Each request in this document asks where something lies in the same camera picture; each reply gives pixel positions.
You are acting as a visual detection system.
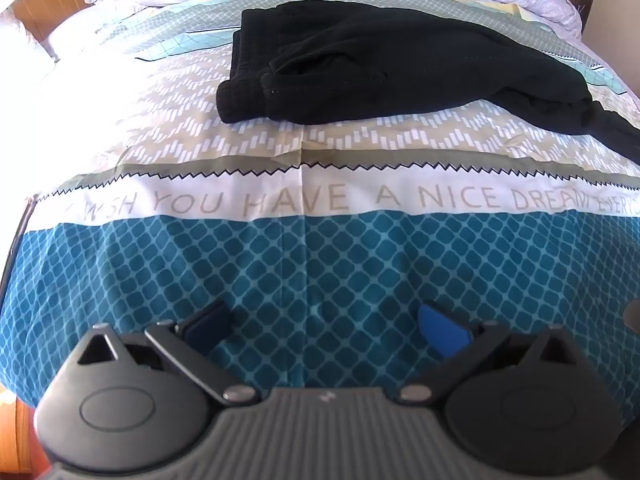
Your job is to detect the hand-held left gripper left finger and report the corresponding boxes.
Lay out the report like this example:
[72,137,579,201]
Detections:
[75,300,259,418]

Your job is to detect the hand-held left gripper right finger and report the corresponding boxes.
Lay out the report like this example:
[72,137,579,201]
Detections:
[400,303,576,407]

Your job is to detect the black pants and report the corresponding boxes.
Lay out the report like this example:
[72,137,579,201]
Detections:
[216,0,640,154]

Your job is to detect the printed patterned bed cover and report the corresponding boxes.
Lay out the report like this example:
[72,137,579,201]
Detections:
[0,0,640,413]

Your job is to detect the white pillow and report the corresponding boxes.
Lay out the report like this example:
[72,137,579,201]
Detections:
[0,0,57,111]

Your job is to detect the wooden headboard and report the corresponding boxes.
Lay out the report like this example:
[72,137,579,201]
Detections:
[14,0,117,52]

